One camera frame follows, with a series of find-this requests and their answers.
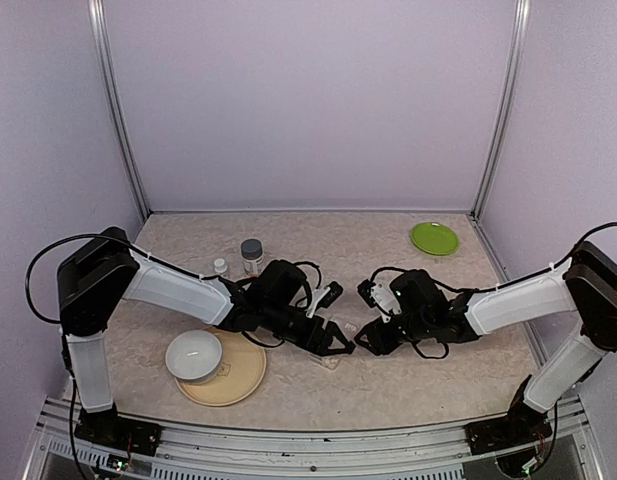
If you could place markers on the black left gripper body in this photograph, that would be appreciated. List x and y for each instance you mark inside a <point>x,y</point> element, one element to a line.
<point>308,338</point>

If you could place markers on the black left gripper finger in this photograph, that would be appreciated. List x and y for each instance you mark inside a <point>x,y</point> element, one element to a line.
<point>330,352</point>
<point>339,340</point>

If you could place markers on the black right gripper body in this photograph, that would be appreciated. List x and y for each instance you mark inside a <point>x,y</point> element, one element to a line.
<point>386,343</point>

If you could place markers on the clear plastic pill organizer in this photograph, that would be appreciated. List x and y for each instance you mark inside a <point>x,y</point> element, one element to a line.
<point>329,363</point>

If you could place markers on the orange pill bottle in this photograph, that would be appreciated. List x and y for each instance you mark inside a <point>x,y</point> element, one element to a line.
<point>252,255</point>

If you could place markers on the white pill bottle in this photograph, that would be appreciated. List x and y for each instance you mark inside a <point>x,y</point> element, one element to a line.
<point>221,267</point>

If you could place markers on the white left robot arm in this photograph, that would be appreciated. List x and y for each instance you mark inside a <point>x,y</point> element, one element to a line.
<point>108,269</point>

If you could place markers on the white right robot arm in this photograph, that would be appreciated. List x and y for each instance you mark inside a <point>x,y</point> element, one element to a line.
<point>414,308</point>

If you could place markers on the beige round plate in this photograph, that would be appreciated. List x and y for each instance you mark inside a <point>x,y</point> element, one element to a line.
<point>241,371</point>

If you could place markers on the green plastic plate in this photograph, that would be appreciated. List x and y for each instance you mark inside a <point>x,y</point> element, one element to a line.
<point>434,238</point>

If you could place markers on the white ceramic bowl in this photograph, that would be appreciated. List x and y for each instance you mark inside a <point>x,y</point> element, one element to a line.
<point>194,356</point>

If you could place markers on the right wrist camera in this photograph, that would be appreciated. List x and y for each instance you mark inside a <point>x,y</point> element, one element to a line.
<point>379,297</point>

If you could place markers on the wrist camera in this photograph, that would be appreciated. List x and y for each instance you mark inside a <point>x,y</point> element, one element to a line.
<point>379,297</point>
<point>323,297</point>

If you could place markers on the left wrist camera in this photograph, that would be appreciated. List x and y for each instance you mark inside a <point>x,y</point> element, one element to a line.
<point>323,297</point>

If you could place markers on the aluminium front rail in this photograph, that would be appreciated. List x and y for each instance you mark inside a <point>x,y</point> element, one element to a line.
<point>188,451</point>

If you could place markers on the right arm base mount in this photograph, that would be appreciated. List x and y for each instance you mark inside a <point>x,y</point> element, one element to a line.
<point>520,425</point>

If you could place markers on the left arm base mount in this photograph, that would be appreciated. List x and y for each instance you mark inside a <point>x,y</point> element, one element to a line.
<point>109,429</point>

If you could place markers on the right aluminium corner post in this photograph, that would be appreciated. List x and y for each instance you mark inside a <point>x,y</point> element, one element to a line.
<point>514,60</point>

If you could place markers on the aluminium corner post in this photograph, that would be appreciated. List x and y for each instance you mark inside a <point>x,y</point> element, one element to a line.
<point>104,53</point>
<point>514,60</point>

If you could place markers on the left aluminium corner post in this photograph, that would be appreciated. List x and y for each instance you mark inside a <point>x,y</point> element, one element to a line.
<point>104,53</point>

